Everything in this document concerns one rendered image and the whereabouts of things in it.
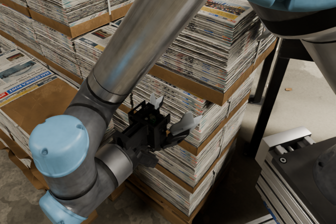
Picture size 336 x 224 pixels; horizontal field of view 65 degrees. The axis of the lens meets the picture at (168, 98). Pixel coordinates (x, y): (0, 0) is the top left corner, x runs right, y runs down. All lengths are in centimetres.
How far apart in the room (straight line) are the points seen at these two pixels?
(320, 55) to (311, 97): 206
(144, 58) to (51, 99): 83
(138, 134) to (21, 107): 74
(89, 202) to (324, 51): 39
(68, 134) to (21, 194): 131
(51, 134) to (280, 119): 175
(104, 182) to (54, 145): 14
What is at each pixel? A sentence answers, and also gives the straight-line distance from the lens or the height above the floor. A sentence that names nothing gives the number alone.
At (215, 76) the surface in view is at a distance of 65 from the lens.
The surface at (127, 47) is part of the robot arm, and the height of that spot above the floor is 111.
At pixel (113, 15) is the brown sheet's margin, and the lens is 114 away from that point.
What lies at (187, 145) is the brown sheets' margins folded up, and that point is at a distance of 85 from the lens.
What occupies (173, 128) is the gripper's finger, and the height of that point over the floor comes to 88.
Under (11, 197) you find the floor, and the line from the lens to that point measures 169.
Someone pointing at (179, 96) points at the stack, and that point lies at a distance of 75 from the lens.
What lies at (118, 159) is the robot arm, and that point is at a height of 91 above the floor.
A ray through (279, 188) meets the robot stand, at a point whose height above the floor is 69.
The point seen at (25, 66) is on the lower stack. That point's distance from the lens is 143.
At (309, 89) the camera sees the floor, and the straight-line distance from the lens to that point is 237.
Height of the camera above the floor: 129
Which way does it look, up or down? 40 degrees down
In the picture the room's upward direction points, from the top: straight up
